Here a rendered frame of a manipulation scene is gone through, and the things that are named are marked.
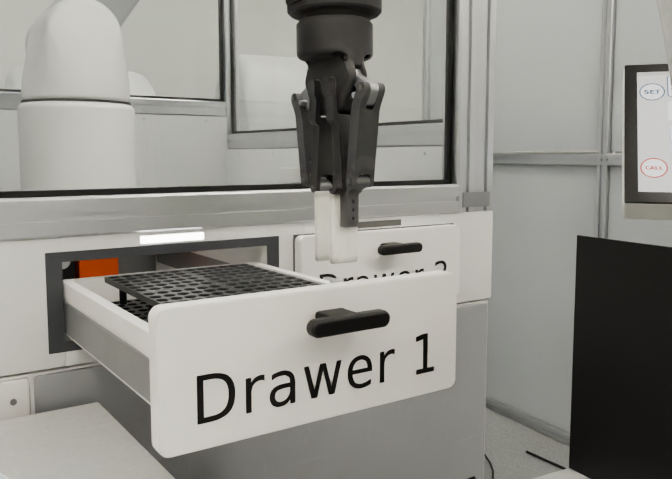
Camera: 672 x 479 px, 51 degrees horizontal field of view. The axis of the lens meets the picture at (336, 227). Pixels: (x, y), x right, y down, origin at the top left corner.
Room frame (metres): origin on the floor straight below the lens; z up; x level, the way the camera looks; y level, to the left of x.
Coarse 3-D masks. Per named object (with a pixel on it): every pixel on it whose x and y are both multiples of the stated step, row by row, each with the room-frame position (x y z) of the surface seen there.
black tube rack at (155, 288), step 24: (240, 264) 0.88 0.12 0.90; (120, 288) 0.74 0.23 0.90; (144, 288) 0.72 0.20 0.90; (168, 288) 0.72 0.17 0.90; (192, 288) 0.72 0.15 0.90; (216, 288) 0.72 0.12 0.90; (240, 288) 0.72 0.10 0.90; (264, 288) 0.72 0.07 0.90; (288, 288) 0.72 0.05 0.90; (144, 312) 0.73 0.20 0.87
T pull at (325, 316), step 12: (324, 312) 0.56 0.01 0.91; (336, 312) 0.56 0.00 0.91; (348, 312) 0.56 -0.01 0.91; (360, 312) 0.55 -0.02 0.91; (372, 312) 0.55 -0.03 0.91; (384, 312) 0.56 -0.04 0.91; (312, 324) 0.52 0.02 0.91; (324, 324) 0.53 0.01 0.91; (336, 324) 0.53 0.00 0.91; (348, 324) 0.54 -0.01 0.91; (360, 324) 0.54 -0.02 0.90; (372, 324) 0.55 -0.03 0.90; (384, 324) 0.56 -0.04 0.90; (312, 336) 0.53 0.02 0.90; (324, 336) 0.53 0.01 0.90
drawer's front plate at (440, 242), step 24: (312, 240) 0.94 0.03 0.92; (360, 240) 0.98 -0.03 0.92; (384, 240) 1.01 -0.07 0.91; (408, 240) 1.03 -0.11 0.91; (432, 240) 1.06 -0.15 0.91; (456, 240) 1.09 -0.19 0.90; (312, 264) 0.94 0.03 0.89; (336, 264) 0.96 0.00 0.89; (360, 264) 0.98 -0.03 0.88; (384, 264) 1.01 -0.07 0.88; (408, 264) 1.03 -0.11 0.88; (432, 264) 1.06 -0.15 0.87; (456, 264) 1.09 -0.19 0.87
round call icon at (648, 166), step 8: (640, 160) 1.17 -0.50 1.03; (648, 160) 1.16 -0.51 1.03; (656, 160) 1.16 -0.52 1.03; (664, 160) 1.16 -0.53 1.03; (640, 168) 1.16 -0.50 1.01; (648, 168) 1.15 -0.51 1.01; (656, 168) 1.15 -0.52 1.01; (664, 168) 1.15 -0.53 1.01; (640, 176) 1.15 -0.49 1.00; (648, 176) 1.14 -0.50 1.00; (656, 176) 1.14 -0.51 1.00; (664, 176) 1.14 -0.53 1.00
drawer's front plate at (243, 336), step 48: (336, 288) 0.57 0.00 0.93; (384, 288) 0.60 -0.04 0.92; (432, 288) 0.63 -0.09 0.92; (192, 336) 0.50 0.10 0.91; (240, 336) 0.53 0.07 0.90; (288, 336) 0.55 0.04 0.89; (336, 336) 0.57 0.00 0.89; (384, 336) 0.60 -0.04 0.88; (432, 336) 0.63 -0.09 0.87; (192, 384) 0.50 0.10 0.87; (240, 384) 0.52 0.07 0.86; (336, 384) 0.57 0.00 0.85; (384, 384) 0.60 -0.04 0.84; (432, 384) 0.64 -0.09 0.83; (192, 432) 0.50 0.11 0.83; (240, 432) 0.52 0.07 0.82
